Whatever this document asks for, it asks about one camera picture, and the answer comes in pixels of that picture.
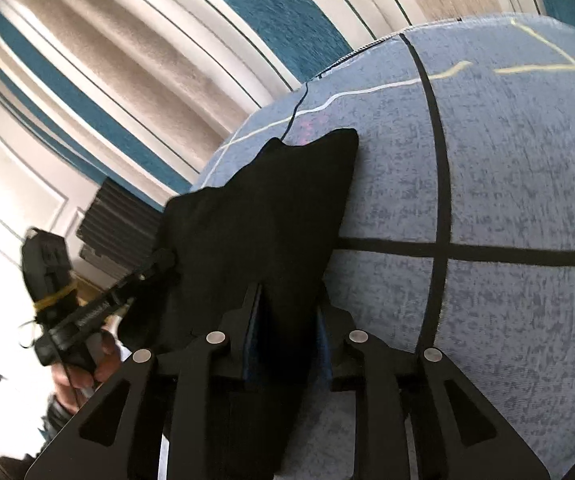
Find teal beige striped cover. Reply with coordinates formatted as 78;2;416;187
0;0;575;211

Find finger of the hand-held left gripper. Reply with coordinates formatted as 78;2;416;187
110;248;178;307

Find person's left hand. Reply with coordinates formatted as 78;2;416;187
52;331;124;402

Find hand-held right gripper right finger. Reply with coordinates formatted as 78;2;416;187
317;285;551;480

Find light blue lined blanket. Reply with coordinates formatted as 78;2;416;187
190;14;575;480

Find black pants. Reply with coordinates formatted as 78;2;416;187
117;128;359;480

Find person's left forearm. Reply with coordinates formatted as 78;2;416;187
41;394;82;443

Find black ribbed panel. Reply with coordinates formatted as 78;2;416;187
76;177;169;281

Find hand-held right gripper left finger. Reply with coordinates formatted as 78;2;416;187
24;282;269;480

